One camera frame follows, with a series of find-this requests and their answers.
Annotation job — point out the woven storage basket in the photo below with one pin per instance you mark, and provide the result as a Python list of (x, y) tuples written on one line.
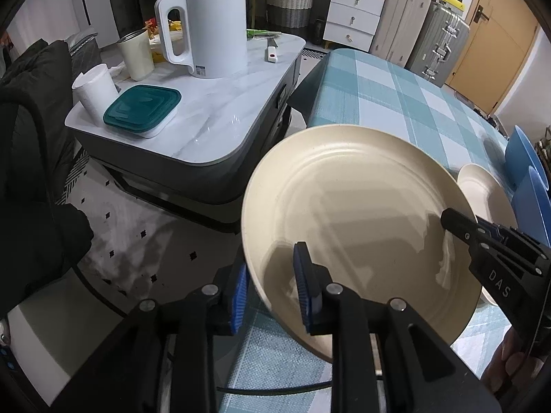
[(289, 6)]

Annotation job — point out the white wardrobe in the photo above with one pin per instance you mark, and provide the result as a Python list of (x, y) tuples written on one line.
[(107, 0)]

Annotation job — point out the teal checked tablecloth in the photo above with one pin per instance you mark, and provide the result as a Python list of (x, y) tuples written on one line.
[(387, 94)]

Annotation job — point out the white paper towel roll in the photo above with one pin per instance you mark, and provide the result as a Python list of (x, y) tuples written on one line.
[(97, 94)]

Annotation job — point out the wooden door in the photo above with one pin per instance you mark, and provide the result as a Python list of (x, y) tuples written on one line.
[(495, 30)]

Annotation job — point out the small white gadget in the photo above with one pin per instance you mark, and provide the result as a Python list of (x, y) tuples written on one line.
[(272, 53)]

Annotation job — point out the silver suitcase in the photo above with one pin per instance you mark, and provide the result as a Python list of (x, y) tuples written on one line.
[(439, 43)]

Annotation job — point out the green packet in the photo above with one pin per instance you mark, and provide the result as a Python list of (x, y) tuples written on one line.
[(262, 33)]

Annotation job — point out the dark sofa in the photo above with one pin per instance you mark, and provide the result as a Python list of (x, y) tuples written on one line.
[(30, 159)]

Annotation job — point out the marble-top coffee table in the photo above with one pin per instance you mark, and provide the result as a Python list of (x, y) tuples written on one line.
[(224, 116)]

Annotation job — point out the white drawer cabinet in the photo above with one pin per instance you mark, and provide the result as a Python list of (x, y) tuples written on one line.
[(353, 13)]

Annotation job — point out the person's right hand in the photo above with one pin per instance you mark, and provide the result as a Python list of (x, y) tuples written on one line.
[(512, 365)]

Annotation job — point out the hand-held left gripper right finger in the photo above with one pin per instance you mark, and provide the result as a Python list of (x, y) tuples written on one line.
[(303, 292)]

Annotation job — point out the blue bowl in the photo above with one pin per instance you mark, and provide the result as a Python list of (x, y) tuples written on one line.
[(536, 206), (523, 150)]

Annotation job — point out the yellow snack packet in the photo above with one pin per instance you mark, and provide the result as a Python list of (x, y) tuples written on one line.
[(151, 26)]

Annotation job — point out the white electric kettle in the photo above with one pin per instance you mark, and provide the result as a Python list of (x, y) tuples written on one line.
[(215, 30)]

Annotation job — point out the cream plate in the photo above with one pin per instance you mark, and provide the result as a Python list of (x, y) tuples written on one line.
[(482, 189), (366, 206)]

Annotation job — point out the beige suitcase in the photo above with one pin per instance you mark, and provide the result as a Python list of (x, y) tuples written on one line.
[(398, 21)]

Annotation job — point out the cream cup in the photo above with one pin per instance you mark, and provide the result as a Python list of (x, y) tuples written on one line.
[(135, 58)]

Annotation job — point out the patterned rug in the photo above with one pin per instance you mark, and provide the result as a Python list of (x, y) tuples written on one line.
[(142, 232)]

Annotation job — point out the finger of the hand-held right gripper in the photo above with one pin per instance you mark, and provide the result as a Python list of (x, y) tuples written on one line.
[(516, 243), (460, 226)]

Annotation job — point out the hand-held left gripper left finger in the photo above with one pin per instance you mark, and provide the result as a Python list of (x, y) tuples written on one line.
[(239, 301)]

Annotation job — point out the teal-lid food container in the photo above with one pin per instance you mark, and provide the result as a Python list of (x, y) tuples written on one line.
[(142, 107)]

